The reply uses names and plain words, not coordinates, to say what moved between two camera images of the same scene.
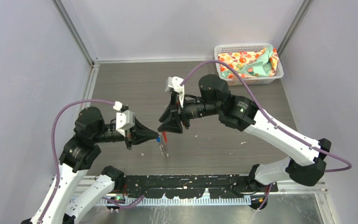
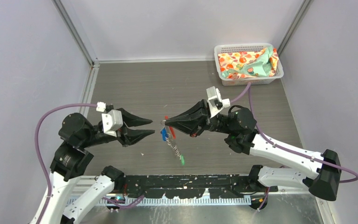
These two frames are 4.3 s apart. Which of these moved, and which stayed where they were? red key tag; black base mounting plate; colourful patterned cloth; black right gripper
Moved: red key tag; black right gripper
Stayed: black base mounting plate; colourful patterned cloth
